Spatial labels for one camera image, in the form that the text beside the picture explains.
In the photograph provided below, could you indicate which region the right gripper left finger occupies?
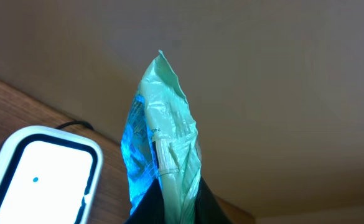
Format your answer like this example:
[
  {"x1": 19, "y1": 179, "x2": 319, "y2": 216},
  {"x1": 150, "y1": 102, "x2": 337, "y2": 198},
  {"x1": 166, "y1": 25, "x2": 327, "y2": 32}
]
[{"x1": 124, "y1": 179, "x2": 165, "y2": 224}]

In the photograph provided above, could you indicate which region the white barcode scanner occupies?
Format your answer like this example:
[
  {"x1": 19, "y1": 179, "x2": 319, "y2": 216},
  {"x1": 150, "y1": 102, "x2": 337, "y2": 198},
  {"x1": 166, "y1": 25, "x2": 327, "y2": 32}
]
[{"x1": 0, "y1": 126, "x2": 103, "y2": 224}]

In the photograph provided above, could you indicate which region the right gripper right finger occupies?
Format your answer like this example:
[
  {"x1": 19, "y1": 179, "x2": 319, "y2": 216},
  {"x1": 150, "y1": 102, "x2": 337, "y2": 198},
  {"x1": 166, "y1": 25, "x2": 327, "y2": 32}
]
[{"x1": 195, "y1": 177, "x2": 231, "y2": 224}]

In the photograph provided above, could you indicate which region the mint green plastic packet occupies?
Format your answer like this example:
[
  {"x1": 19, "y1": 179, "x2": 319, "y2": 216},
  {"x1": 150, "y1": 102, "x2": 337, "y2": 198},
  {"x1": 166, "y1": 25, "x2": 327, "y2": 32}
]
[{"x1": 121, "y1": 52, "x2": 202, "y2": 223}]

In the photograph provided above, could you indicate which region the scanner black cable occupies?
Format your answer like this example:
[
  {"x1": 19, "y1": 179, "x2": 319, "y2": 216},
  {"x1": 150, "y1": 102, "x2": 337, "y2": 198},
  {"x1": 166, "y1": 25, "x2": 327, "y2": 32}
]
[{"x1": 55, "y1": 120, "x2": 95, "y2": 131}]

